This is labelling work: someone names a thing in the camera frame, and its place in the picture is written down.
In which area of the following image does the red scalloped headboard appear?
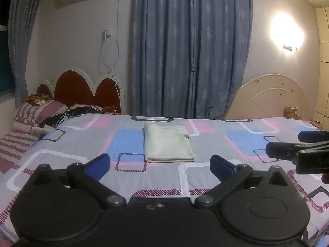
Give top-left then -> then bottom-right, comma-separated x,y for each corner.
37,66 -> 126,114

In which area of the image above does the dark window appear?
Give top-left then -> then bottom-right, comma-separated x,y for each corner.
0,0 -> 14,96

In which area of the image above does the pink striped sheet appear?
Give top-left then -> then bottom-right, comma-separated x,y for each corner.
0,128 -> 39,173

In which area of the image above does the white rolled blanket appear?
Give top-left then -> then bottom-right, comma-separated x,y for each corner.
12,120 -> 56,137

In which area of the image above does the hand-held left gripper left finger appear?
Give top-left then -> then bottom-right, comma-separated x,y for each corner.
31,154 -> 127,209

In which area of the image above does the blue-grey wide curtain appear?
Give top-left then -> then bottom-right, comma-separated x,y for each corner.
129,0 -> 254,120

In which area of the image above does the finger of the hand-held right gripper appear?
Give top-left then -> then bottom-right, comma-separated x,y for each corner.
298,131 -> 329,143
265,141 -> 309,160

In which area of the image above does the cream towel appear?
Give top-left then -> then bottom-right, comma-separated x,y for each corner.
143,121 -> 196,163

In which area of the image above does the colourful printed cloth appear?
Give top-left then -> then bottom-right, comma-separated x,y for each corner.
24,94 -> 54,106

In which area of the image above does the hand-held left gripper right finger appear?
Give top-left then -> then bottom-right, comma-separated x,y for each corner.
194,155 -> 292,208

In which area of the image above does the black garment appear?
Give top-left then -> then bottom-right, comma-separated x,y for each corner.
39,104 -> 121,128

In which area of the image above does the patterned bed sheet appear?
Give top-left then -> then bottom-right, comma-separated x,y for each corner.
0,113 -> 329,247

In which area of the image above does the cream arched headboard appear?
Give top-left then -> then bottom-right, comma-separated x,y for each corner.
222,73 -> 310,120

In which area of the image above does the pink striped pillow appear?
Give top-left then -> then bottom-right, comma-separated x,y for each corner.
14,100 -> 69,127

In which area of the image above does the blue-grey narrow curtain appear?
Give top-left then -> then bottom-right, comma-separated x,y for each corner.
8,0 -> 50,109

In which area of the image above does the orange patterned cloth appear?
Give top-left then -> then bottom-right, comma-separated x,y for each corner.
283,107 -> 300,118

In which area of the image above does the cream wardrobe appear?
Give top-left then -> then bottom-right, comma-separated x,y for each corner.
313,5 -> 329,128

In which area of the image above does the white charging cable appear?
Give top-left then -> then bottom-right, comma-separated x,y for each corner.
101,0 -> 121,101

